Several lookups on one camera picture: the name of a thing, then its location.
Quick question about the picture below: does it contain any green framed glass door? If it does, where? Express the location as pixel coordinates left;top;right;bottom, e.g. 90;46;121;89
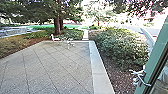
134;15;168;94

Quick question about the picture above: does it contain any metal patio table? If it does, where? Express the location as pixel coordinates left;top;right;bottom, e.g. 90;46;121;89
62;36;76;50

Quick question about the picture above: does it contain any low green hedge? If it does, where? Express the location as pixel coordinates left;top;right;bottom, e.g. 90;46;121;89
24;28;85;42

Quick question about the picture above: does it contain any white patio chair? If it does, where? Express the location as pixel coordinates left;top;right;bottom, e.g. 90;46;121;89
50;33;62;44

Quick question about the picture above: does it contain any large outdoor tree trunk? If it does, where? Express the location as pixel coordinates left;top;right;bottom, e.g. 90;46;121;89
53;9;65;36

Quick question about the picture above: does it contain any green shrub bed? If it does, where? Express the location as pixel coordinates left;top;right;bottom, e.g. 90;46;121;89
94;27;151;72

